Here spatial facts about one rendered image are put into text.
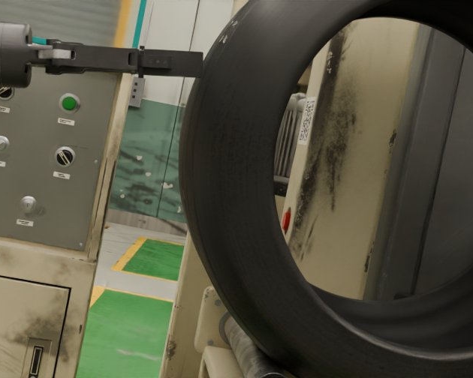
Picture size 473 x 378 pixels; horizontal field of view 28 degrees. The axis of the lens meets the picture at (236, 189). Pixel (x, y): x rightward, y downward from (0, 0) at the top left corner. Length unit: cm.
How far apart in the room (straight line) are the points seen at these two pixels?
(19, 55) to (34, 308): 78
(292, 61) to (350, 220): 48
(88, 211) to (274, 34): 86
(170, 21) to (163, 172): 165
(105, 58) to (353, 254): 55
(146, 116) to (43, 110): 861
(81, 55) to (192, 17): 937
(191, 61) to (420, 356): 42
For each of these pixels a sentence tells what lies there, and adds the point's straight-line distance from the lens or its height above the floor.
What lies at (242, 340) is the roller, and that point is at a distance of 124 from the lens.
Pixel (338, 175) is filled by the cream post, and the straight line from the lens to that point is 142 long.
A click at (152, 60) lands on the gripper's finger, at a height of 124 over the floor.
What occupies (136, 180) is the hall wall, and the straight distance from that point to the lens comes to 1040.
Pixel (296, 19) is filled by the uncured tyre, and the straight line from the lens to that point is 102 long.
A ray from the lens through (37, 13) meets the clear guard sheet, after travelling 178.
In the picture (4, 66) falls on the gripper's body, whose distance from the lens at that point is 109.
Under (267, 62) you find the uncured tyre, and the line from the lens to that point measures 101.
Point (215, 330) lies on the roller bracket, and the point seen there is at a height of 89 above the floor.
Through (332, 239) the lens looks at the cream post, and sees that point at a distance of 143.
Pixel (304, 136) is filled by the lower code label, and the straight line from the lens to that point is 147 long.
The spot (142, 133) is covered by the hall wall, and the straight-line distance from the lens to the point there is 1038.
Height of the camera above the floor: 117
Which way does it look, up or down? 3 degrees down
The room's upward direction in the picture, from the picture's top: 11 degrees clockwise
